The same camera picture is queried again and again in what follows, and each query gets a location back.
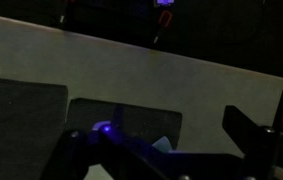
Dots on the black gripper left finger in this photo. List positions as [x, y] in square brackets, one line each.
[81, 156]

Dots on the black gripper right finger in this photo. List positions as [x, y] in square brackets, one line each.
[257, 146]

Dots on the blue cloth towel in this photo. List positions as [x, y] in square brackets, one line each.
[163, 144]

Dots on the small dark placemat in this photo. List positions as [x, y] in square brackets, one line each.
[17, 126]

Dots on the large dark placemat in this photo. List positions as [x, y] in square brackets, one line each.
[141, 120]

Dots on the red u-shaped clamp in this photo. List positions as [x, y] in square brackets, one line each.
[165, 15]

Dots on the blue lit screen device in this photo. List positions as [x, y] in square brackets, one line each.
[164, 2]

